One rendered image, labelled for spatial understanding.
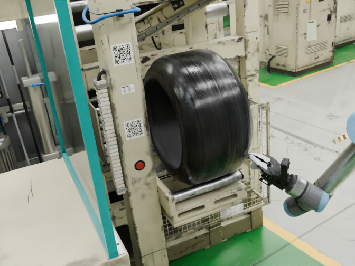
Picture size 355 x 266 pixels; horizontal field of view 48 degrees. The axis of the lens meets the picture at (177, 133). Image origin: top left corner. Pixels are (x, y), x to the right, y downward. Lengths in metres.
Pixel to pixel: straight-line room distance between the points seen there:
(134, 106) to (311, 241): 1.75
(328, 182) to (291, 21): 4.53
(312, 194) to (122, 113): 0.83
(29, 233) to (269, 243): 2.07
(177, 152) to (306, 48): 4.64
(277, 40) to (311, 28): 0.52
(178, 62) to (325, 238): 1.79
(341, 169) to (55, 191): 1.13
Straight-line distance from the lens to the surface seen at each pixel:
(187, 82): 1.47
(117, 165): 1.58
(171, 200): 1.59
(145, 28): 1.89
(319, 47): 6.57
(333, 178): 1.78
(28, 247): 0.94
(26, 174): 1.25
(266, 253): 2.76
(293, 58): 6.23
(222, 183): 1.72
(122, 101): 1.49
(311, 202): 1.73
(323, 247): 2.84
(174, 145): 1.93
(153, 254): 1.85
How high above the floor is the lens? 1.80
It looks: 23 degrees down
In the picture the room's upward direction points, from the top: 6 degrees counter-clockwise
